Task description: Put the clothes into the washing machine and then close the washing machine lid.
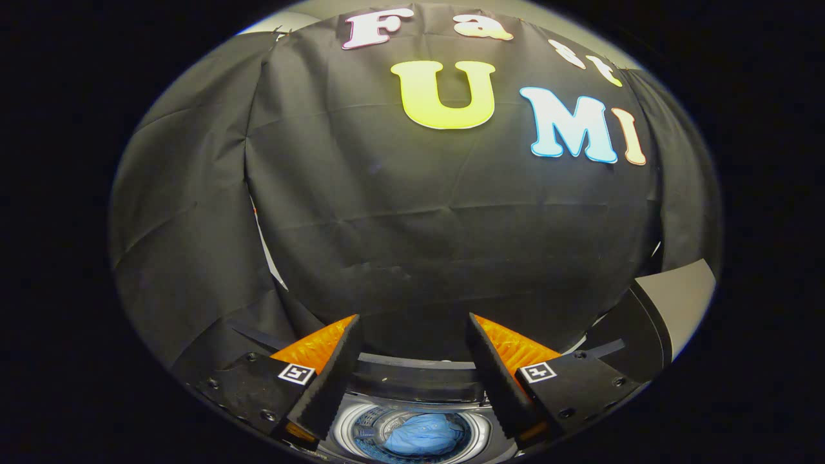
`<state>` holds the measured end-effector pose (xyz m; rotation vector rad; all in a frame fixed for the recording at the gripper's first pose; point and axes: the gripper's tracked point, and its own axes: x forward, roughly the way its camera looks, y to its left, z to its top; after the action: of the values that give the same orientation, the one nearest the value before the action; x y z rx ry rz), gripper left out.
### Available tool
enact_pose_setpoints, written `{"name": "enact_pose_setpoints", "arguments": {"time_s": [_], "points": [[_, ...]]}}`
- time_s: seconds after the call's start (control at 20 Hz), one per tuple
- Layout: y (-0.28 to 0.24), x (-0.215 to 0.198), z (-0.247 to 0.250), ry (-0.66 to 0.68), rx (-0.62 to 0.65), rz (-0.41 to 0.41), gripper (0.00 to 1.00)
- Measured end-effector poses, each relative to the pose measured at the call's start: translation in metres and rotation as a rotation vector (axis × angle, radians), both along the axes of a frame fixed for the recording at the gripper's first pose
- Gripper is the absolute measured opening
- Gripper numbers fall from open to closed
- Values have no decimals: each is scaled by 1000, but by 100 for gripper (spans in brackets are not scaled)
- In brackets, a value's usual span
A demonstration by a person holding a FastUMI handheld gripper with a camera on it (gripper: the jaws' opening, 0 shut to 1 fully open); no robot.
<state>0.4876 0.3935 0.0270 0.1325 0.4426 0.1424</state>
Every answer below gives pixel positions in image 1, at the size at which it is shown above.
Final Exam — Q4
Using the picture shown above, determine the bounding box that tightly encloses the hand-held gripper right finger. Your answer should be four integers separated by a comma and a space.
467, 313, 645, 452

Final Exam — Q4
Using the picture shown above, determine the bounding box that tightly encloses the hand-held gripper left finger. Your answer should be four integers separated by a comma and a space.
193, 314, 364, 452

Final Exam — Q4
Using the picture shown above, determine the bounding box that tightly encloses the grey top-load washing machine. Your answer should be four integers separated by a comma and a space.
229, 321, 626, 464

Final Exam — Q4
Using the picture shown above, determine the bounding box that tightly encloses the light blue polo shirt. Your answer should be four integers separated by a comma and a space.
385, 414, 466, 457

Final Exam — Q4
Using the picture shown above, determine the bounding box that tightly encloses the black backdrop cloth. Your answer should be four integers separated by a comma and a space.
108, 3, 723, 387

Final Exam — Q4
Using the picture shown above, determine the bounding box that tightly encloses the beige cabinet with dark top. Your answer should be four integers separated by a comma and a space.
580, 258, 717, 387

